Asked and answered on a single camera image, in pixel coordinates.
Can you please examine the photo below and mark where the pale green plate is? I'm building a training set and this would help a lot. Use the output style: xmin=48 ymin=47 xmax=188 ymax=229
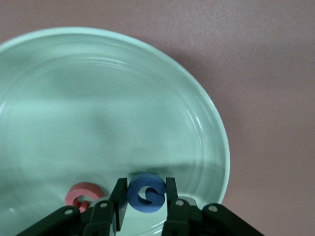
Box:
xmin=0 ymin=27 xmax=231 ymax=236

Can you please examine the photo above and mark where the brown table cover mat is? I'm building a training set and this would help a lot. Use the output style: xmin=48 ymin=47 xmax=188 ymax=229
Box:
xmin=0 ymin=0 xmax=315 ymax=236

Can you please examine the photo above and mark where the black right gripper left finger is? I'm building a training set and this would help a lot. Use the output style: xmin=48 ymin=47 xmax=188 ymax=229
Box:
xmin=23 ymin=178 xmax=128 ymax=236

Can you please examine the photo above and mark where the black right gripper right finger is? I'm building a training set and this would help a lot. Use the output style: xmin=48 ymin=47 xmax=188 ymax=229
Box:
xmin=162 ymin=177 xmax=265 ymax=236

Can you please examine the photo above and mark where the blue foam letter G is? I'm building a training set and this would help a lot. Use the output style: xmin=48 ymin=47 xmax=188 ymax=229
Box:
xmin=127 ymin=173 xmax=167 ymax=213

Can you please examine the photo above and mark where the red foam letter Q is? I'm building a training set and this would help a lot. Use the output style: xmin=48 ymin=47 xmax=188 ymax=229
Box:
xmin=64 ymin=181 xmax=103 ymax=213

